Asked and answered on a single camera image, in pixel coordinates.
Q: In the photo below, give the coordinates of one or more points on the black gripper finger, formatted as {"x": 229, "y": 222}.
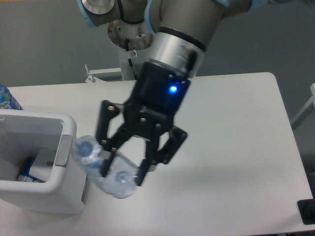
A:
{"x": 107, "y": 112}
{"x": 155, "y": 156}

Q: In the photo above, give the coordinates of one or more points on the white pedestal base bracket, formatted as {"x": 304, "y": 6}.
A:
{"x": 107, "y": 75}

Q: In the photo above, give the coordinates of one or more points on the blue snack wrapper in bin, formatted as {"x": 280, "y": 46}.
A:
{"x": 24, "y": 171}

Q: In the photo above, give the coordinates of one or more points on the white plastic trash bin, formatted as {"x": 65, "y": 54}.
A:
{"x": 24, "y": 134}

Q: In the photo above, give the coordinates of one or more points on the clear plastic water bottle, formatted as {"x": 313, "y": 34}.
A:
{"x": 110, "y": 171}

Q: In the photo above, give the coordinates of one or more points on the black clamp at table edge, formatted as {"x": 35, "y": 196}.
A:
{"x": 307, "y": 211}

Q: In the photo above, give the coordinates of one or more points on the white frame at right edge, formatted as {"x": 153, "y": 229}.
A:
{"x": 305, "y": 111}

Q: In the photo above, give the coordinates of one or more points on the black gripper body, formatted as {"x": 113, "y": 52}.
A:
{"x": 155, "y": 99}

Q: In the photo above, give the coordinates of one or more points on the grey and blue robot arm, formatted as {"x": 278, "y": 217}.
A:
{"x": 182, "y": 32}

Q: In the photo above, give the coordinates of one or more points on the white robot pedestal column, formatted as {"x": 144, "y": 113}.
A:
{"x": 132, "y": 42}

